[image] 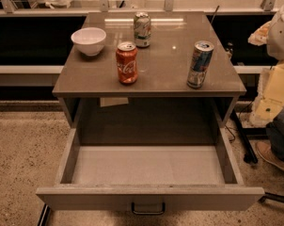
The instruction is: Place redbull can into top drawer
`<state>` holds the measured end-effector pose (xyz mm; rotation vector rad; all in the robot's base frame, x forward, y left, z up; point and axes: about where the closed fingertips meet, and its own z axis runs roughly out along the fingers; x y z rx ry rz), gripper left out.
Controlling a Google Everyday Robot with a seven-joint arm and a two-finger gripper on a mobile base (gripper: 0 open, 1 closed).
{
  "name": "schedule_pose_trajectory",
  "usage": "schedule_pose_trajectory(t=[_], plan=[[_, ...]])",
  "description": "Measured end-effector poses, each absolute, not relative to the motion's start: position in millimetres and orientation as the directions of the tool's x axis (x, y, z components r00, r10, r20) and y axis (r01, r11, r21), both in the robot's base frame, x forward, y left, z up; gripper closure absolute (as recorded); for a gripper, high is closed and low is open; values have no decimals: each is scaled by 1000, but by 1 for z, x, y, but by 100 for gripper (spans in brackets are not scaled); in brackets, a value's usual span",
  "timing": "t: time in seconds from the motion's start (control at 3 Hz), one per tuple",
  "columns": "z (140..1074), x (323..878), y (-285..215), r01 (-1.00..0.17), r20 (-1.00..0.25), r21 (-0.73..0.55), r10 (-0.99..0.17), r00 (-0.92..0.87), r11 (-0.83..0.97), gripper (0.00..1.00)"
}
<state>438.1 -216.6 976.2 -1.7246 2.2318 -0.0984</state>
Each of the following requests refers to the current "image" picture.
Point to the silver blue redbull can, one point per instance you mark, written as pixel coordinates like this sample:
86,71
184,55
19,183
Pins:
201,58

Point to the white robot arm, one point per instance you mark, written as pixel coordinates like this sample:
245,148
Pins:
270,99

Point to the paper label under table top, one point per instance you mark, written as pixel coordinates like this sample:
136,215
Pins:
111,101

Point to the orange coca-cola can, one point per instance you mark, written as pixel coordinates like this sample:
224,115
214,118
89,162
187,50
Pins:
126,62

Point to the open grey top drawer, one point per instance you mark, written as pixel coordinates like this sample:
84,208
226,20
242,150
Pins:
183,177

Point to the white green soda can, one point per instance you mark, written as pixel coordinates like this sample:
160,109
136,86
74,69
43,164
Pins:
142,29

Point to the white ceramic bowl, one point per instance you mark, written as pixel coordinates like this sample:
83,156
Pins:
89,41

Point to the black stand leg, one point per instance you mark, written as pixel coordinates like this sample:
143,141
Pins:
250,156

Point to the tan shoe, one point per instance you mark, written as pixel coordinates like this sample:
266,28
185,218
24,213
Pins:
265,152

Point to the person's leg in jeans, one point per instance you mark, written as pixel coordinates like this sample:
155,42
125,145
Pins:
275,132

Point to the black metal drawer handle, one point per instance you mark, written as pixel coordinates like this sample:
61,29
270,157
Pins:
148,209

